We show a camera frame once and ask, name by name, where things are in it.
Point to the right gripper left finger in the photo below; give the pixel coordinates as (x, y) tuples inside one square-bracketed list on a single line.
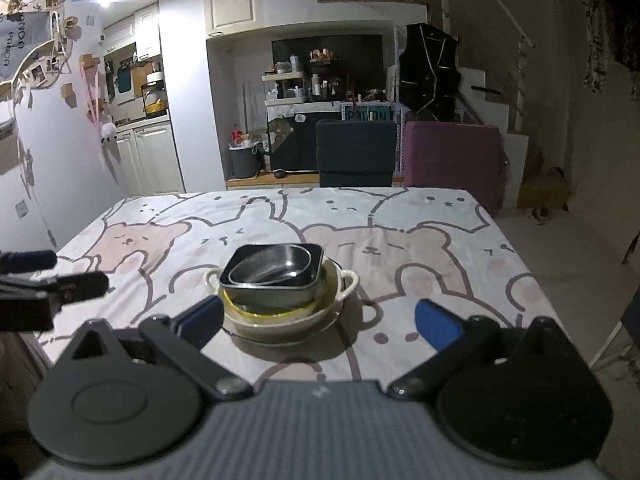
[(178, 341)]

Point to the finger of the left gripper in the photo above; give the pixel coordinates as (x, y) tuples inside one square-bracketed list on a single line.
[(65, 289), (27, 262)]

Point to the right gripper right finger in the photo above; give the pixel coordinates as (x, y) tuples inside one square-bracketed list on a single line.
[(459, 344)]

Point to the rectangular steel container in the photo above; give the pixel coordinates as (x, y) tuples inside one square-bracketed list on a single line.
[(280, 297)]

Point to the cream two-handled bowl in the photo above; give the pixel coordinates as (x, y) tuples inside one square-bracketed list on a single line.
[(289, 329)]

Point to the yellow rimmed floral plate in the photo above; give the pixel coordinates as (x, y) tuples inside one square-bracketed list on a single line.
[(322, 303)]

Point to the round steel bowl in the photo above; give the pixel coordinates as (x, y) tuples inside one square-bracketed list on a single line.
[(272, 265)]

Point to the cartoon bear tablecloth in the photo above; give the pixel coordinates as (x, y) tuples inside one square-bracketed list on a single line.
[(406, 244)]

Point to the white kitchen cabinet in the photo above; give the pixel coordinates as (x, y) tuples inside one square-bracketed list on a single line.
[(149, 158)]

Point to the grey trash bin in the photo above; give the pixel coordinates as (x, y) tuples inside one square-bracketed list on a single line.
[(245, 160)]

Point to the low white drawer cabinet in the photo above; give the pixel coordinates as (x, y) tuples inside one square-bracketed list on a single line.
[(267, 180)]

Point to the maroon cushion chair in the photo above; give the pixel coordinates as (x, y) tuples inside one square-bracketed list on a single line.
[(456, 156)]

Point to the black letter board sign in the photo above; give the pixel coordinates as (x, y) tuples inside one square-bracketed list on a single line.
[(292, 141)]

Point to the dark blue cushion chair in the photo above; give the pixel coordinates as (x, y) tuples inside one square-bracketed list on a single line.
[(352, 154)]

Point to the black hanging jacket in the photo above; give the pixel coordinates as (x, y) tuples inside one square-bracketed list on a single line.
[(429, 79)]

